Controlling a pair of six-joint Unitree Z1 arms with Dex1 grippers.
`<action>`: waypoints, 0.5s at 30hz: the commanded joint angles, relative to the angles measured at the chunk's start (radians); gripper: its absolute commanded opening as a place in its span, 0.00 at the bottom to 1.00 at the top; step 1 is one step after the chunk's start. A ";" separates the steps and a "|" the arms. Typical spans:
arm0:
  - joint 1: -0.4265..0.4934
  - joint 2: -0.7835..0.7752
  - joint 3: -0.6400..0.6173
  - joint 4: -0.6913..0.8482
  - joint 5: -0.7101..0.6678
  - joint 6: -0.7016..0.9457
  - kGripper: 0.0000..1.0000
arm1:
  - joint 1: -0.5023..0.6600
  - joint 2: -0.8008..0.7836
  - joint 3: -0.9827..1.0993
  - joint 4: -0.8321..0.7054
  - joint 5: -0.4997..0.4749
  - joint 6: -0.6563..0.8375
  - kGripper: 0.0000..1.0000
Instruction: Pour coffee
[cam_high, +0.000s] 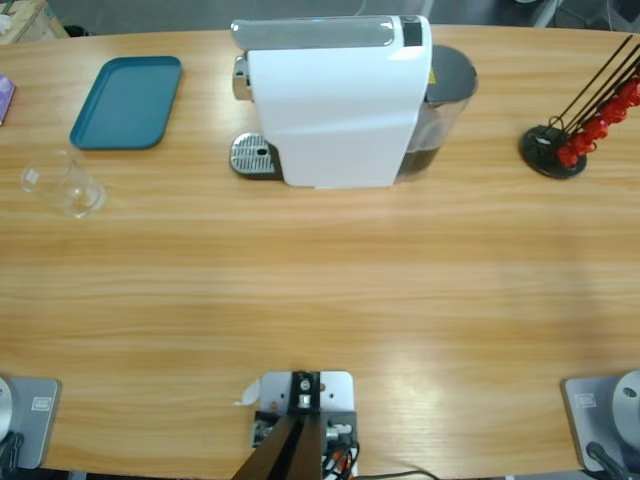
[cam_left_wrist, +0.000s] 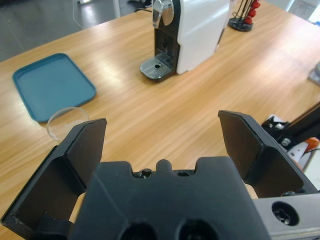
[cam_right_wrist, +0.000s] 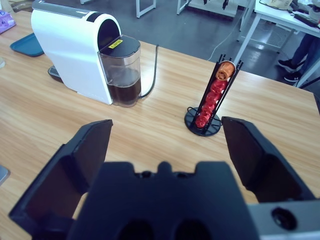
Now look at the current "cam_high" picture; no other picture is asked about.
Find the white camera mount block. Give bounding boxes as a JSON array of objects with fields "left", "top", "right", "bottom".
[{"left": 248, "top": 369, "right": 359, "bottom": 480}]

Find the white furniture leg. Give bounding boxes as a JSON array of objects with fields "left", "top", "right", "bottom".
[{"left": 530, "top": 0, "right": 564, "bottom": 29}]

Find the purple packet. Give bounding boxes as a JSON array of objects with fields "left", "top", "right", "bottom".
[{"left": 0, "top": 72, "right": 17, "bottom": 126}]

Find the wooden crate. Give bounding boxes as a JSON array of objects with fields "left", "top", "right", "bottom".
[{"left": 0, "top": 0, "right": 70, "bottom": 46}]

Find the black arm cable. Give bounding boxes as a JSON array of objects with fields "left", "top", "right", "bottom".
[
  {"left": 585, "top": 441, "right": 632, "bottom": 480},
  {"left": 0, "top": 432, "right": 25, "bottom": 471}
]

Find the black cable at table edge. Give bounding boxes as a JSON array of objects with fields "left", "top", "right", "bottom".
[{"left": 357, "top": 468, "right": 444, "bottom": 480}]

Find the clear drinking glass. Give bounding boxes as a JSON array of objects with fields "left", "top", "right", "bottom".
[{"left": 19, "top": 148, "right": 108, "bottom": 220}]

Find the clear water tank black lid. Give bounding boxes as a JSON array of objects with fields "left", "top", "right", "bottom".
[{"left": 397, "top": 43, "right": 480, "bottom": 184}]

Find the white capsule coffee machine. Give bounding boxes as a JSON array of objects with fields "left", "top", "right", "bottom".
[{"left": 228, "top": 14, "right": 434, "bottom": 192}]

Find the teal plastic tray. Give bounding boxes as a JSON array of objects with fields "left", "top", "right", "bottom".
[{"left": 68, "top": 55, "right": 184, "bottom": 151}]

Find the white paper tab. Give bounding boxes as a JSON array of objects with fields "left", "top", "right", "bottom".
[{"left": 232, "top": 378, "right": 262, "bottom": 408}]

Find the camera mount cable bundle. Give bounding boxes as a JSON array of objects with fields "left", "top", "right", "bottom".
[{"left": 319, "top": 439, "right": 361, "bottom": 480}]

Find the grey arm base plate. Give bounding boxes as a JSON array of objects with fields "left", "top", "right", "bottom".
[
  {"left": 5, "top": 376, "right": 63, "bottom": 470},
  {"left": 559, "top": 374, "right": 640, "bottom": 474}
]

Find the red coffee capsule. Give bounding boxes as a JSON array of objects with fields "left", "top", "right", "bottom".
[
  {"left": 567, "top": 132, "right": 597, "bottom": 157},
  {"left": 618, "top": 77, "right": 640, "bottom": 107},
  {"left": 582, "top": 117, "right": 610, "bottom": 144},
  {"left": 601, "top": 97, "right": 629, "bottom": 126},
  {"left": 555, "top": 144, "right": 581, "bottom": 169}
]

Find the dark camera post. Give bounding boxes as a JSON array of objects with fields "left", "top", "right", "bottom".
[{"left": 233, "top": 370, "right": 322, "bottom": 480}]

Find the black capsule holder with rods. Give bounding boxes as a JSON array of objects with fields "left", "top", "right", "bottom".
[{"left": 518, "top": 33, "right": 640, "bottom": 180}]

